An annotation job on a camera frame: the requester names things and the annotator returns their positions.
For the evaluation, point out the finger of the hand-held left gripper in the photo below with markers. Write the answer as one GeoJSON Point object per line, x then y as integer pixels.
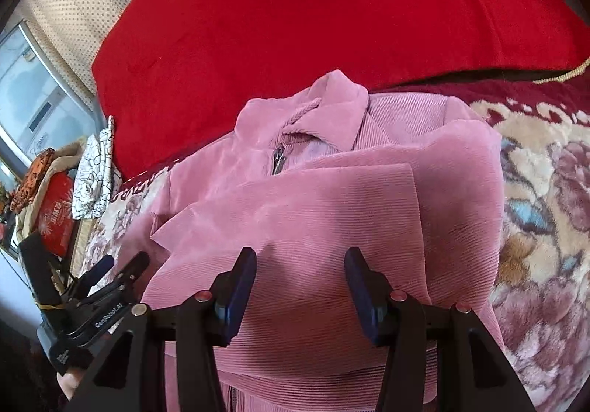
{"type": "Point", "coordinates": [131, 267]}
{"type": "Point", "coordinates": [101, 267]}

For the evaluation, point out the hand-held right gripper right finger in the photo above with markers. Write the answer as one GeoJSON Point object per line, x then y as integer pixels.
{"type": "Point", "coordinates": [362, 283]}

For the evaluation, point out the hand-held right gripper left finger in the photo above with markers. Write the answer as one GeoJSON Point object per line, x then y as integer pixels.
{"type": "Point", "coordinates": [239, 283]}

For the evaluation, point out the red box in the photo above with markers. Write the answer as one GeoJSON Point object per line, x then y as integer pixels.
{"type": "Point", "coordinates": [57, 209]}

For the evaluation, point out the black white patterned cloth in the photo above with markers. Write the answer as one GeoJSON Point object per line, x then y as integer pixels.
{"type": "Point", "coordinates": [94, 172]}

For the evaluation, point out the orange patterned cloth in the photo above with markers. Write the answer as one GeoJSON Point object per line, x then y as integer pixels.
{"type": "Point", "coordinates": [37, 172]}

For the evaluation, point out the beige cloth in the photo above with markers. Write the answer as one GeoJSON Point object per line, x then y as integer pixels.
{"type": "Point", "coordinates": [67, 153]}

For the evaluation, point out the grey framed window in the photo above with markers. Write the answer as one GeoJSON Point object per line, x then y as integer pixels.
{"type": "Point", "coordinates": [27, 84]}

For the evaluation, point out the red cream floral blanket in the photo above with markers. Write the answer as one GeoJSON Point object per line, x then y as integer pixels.
{"type": "Point", "coordinates": [544, 190]}

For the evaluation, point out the cream dotted curtain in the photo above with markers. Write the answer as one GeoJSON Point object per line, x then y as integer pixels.
{"type": "Point", "coordinates": [69, 1]}

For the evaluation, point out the folded red blanket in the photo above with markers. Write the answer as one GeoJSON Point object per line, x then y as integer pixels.
{"type": "Point", "coordinates": [299, 15]}

